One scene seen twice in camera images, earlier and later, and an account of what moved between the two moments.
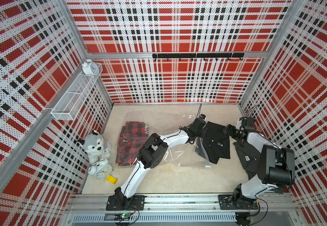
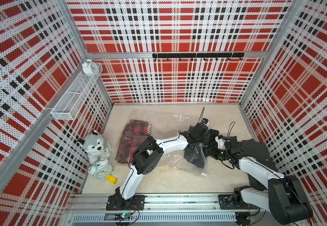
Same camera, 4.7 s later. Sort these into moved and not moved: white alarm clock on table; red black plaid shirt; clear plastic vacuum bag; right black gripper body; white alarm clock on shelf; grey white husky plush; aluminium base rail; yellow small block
Moved: clear plastic vacuum bag; right black gripper body
Not moved: grey white husky plush; yellow small block; aluminium base rail; red black plaid shirt; white alarm clock on shelf; white alarm clock on table
